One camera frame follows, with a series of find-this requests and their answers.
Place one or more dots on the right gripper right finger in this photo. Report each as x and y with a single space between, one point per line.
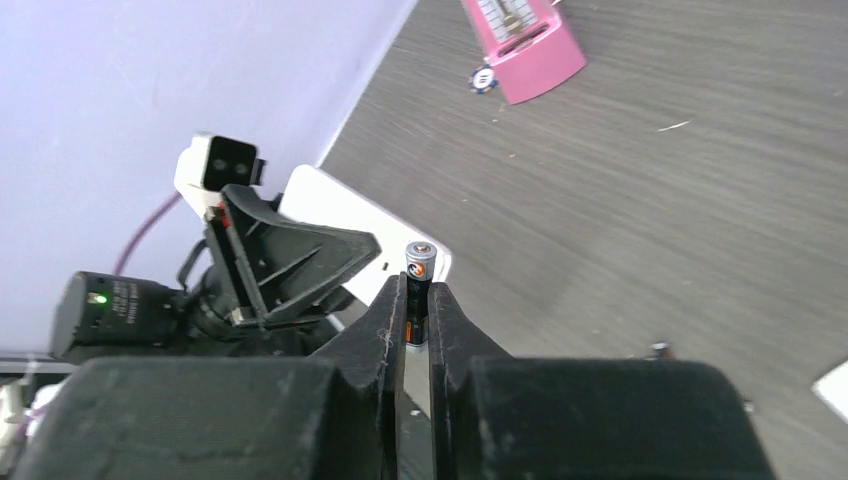
496 416

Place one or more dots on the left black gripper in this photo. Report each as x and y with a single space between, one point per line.
272 277

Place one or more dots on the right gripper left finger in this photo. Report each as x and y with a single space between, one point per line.
331 415

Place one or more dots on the large white remote control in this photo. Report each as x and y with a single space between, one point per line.
315 197

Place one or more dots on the black AAA battery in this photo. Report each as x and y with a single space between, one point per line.
420 263
661 351

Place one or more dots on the white battery cover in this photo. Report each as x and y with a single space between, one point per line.
832 389

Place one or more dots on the blue white poker chip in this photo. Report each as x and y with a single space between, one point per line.
482 80

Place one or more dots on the pink metronome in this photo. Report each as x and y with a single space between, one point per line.
528 44

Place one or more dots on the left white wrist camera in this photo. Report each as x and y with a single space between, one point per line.
211 162

